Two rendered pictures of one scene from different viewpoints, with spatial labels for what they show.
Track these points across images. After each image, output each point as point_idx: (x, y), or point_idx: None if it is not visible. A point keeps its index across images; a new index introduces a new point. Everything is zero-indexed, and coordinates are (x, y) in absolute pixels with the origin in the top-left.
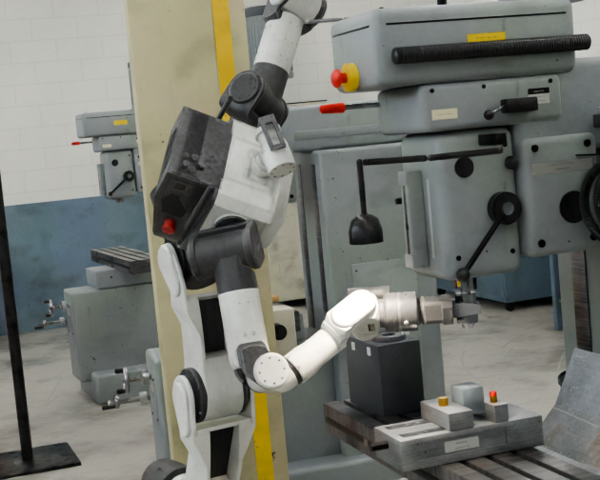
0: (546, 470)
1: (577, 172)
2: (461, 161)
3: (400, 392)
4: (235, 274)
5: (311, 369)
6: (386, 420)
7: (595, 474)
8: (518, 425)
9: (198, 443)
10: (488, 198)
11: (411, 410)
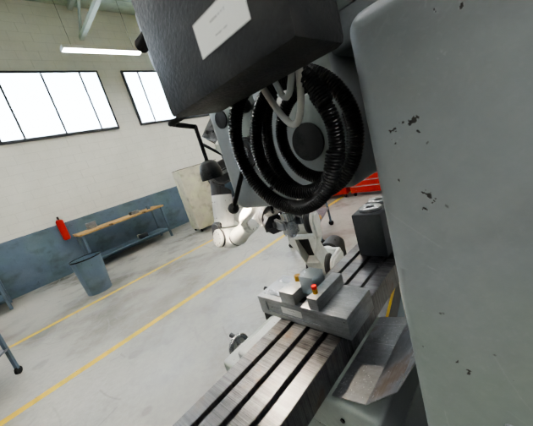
0: (288, 374)
1: (305, 99)
2: (217, 115)
3: (369, 243)
4: (211, 188)
5: (236, 240)
6: (355, 259)
7: (285, 416)
8: (326, 318)
9: (291, 243)
10: None
11: (378, 255)
